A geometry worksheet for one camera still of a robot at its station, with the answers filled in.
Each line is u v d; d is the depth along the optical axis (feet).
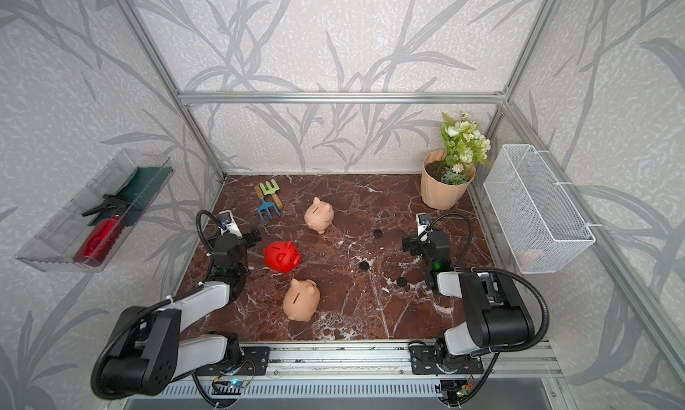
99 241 1.90
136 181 2.45
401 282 2.93
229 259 2.18
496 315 1.45
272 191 3.77
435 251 2.27
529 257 2.35
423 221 2.62
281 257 2.75
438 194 3.25
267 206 3.55
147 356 1.35
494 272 1.61
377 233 3.34
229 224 2.40
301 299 2.52
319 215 3.16
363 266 3.06
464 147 2.92
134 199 2.15
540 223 2.00
